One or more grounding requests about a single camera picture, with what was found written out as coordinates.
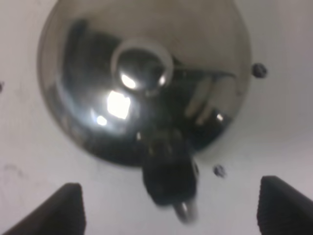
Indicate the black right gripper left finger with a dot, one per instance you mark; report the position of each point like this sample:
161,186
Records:
62,213

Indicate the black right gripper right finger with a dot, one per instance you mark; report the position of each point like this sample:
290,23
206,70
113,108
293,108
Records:
283,210

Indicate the stainless steel teapot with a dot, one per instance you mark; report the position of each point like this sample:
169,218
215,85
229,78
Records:
146,83

